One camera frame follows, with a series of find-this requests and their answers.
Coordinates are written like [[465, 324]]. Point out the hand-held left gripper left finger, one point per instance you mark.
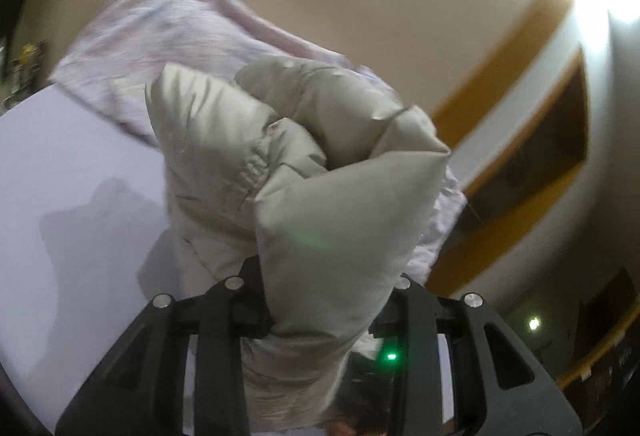
[[250, 311]]

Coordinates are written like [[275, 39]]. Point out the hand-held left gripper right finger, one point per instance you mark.
[[417, 316]]

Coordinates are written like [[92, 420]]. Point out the cream puffer jacket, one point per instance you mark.
[[310, 166]]

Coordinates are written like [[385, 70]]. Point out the bed with lilac sheet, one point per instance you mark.
[[75, 166]]

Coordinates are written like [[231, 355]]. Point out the dark glass door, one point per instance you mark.
[[550, 131]]

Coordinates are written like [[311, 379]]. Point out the pink floral duvet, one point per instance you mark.
[[165, 41]]

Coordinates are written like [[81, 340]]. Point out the wooden door frame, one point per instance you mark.
[[505, 76]]

